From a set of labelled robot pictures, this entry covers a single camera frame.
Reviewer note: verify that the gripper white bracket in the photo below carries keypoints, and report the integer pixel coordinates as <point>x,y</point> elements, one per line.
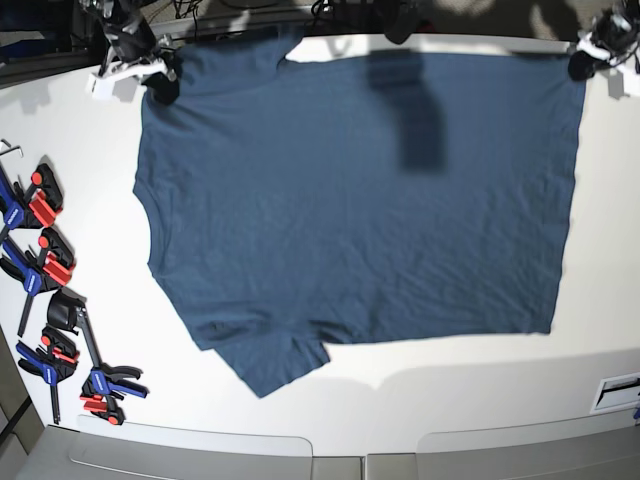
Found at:
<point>121,80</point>
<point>611,41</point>

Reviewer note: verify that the blue T-shirt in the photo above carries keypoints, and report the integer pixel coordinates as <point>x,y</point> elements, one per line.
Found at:
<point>393,196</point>

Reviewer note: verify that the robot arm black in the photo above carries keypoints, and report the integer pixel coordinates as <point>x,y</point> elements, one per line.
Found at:
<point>134,53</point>

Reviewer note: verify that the blue red clamp top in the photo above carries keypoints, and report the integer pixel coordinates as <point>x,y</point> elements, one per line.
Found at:
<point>36,207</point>

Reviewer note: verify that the blue red clamp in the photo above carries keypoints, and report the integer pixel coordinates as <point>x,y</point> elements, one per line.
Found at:
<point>49,271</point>
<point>54,361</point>
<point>105,385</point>
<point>36,207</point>

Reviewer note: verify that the silver hex key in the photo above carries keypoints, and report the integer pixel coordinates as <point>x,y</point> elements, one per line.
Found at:
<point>6,148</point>

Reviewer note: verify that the blue red clamp bottom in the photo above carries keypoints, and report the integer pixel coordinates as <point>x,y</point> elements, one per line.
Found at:
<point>105,385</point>

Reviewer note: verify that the grey chair backs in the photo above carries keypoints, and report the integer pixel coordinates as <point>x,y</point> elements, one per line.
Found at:
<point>63,454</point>

